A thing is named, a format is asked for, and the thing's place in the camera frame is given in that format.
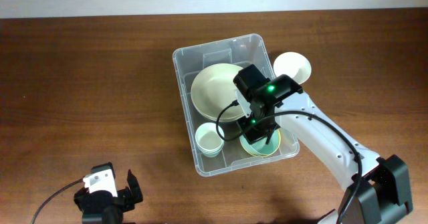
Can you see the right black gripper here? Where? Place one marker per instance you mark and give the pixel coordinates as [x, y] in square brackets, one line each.
[256, 135]

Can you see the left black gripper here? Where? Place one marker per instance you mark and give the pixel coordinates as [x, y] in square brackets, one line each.
[125, 196]

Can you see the yellow bowl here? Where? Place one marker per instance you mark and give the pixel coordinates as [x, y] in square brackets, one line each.
[279, 143]

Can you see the mint green bowl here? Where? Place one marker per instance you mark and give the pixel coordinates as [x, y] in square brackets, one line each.
[264, 147]

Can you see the grey cup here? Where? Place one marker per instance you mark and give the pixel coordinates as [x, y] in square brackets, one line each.
[200, 150]

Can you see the cream cup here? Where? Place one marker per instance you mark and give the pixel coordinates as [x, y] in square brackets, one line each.
[207, 138]

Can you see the beige plate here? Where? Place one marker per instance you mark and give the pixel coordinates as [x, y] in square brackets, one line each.
[215, 81]
[211, 108]

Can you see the white bowl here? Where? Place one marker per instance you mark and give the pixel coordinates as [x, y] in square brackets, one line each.
[294, 65]

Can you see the mint green cup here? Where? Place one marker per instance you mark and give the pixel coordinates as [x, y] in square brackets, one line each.
[211, 154]

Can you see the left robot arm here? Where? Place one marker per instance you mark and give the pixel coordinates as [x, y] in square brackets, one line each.
[103, 220]

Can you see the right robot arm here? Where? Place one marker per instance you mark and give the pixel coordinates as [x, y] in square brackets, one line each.
[376, 190]

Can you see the clear plastic storage bin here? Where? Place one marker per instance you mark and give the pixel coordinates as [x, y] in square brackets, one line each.
[241, 51]

